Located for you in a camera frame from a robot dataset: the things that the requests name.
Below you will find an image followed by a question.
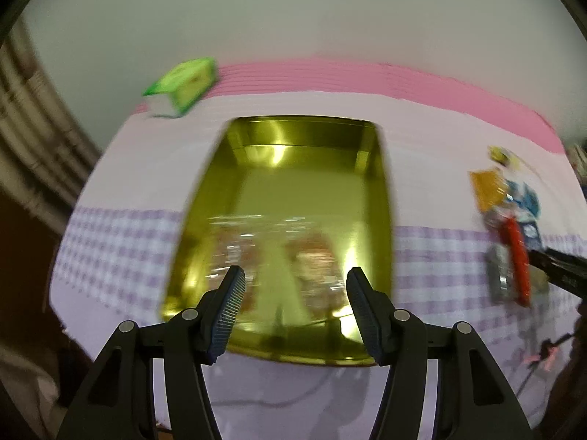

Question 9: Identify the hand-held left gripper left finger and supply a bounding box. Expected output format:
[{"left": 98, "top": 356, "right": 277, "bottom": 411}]
[{"left": 57, "top": 265, "right": 248, "bottom": 440}]

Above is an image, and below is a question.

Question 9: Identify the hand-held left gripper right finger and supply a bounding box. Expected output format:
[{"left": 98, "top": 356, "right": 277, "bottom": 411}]
[{"left": 346, "top": 266, "right": 535, "bottom": 440}]

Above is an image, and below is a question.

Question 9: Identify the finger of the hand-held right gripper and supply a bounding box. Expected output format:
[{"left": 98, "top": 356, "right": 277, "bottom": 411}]
[{"left": 527, "top": 247, "right": 587, "bottom": 289}]

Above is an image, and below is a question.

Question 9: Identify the red stick snack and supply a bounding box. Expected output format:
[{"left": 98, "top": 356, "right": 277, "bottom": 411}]
[{"left": 499, "top": 217, "right": 533, "bottom": 305}]

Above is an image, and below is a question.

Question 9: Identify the blue snack packet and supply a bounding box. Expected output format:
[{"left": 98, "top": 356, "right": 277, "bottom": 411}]
[{"left": 503, "top": 181, "right": 544, "bottom": 246}]

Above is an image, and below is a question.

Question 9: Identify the gold tin box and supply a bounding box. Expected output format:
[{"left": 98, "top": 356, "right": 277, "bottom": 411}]
[{"left": 160, "top": 117, "right": 397, "bottom": 367}]

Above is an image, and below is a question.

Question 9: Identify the silver clear snack packet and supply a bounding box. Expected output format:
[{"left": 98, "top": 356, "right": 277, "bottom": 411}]
[{"left": 487, "top": 243, "right": 517, "bottom": 301}]

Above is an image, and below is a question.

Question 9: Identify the orange snack packet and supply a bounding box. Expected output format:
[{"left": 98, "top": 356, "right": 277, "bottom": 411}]
[{"left": 468, "top": 169, "right": 507, "bottom": 214}]

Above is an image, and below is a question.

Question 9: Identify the yellow-wrapped clear snack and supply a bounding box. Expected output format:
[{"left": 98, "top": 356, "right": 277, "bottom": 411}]
[{"left": 488, "top": 146, "right": 524, "bottom": 168}]

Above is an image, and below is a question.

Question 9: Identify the pink and purple checked cloth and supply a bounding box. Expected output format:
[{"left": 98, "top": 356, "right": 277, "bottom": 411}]
[{"left": 48, "top": 57, "right": 583, "bottom": 440}]

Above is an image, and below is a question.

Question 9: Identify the green tissue pack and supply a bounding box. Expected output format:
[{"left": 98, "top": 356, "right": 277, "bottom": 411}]
[{"left": 141, "top": 57, "right": 218, "bottom": 120}]

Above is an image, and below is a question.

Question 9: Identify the beige ribbed panel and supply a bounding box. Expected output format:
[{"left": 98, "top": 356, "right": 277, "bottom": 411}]
[{"left": 0, "top": 23, "right": 102, "bottom": 209}]

